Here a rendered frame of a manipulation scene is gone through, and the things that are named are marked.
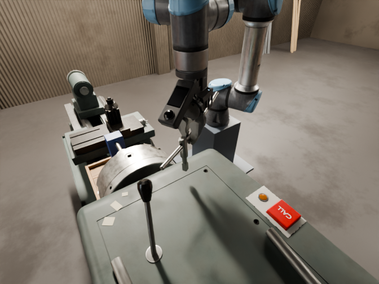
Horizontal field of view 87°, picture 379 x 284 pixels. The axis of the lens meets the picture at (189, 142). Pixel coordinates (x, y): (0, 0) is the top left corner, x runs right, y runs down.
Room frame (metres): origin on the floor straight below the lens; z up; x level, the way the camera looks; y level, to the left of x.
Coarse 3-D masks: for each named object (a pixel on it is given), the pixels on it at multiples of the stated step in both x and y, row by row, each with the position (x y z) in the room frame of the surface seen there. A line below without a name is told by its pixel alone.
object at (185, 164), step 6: (180, 138) 0.40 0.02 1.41; (186, 138) 0.40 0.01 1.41; (180, 144) 0.40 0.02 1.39; (186, 144) 0.40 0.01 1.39; (180, 150) 0.40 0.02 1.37; (186, 150) 0.40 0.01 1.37; (180, 156) 0.40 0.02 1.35; (186, 156) 0.40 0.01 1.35; (186, 162) 0.40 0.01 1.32; (186, 168) 0.39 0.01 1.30
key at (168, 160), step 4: (216, 92) 0.60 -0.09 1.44; (216, 96) 0.59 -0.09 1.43; (188, 136) 0.43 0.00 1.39; (188, 140) 0.42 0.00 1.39; (180, 148) 0.38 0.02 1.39; (176, 152) 0.37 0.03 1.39; (172, 156) 0.35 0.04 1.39; (168, 160) 0.34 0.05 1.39; (164, 164) 0.33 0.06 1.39; (168, 164) 0.33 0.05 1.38; (160, 168) 0.32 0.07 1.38; (164, 168) 0.32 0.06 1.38
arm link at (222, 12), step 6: (216, 0) 0.49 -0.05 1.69; (222, 0) 0.51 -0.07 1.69; (228, 0) 0.53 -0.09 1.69; (222, 6) 0.50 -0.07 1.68; (228, 6) 0.53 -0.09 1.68; (222, 12) 0.50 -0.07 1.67; (228, 12) 0.52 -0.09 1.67; (222, 18) 0.50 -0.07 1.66; (228, 18) 0.54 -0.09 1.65; (216, 24) 0.48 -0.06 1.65; (222, 24) 0.53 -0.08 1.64; (210, 30) 0.48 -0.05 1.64
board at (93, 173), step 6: (96, 162) 0.82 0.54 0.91; (102, 162) 0.83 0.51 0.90; (90, 168) 0.79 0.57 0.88; (96, 168) 0.79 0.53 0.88; (90, 174) 0.73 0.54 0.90; (96, 174) 0.75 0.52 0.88; (90, 180) 0.69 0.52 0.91; (96, 180) 0.70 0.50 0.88; (96, 186) 0.66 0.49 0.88; (96, 192) 0.61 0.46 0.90; (96, 198) 0.57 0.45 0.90
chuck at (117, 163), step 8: (144, 144) 0.60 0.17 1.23; (120, 152) 0.54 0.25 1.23; (128, 152) 0.54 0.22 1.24; (136, 152) 0.54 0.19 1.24; (144, 152) 0.54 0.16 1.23; (152, 152) 0.55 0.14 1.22; (160, 152) 0.58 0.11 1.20; (112, 160) 0.51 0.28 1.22; (120, 160) 0.50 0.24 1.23; (128, 160) 0.50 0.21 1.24; (136, 160) 0.50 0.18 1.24; (104, 168) 0.49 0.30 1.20; (112, 168) 0.48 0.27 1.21; (120, 168) 0.47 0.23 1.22; (104, 176) 0.47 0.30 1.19; (112, 176) 0.45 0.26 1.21; (96, 184) 0.48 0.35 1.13; (104, 184) 0.44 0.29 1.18; (104, 192) 0.42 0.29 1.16
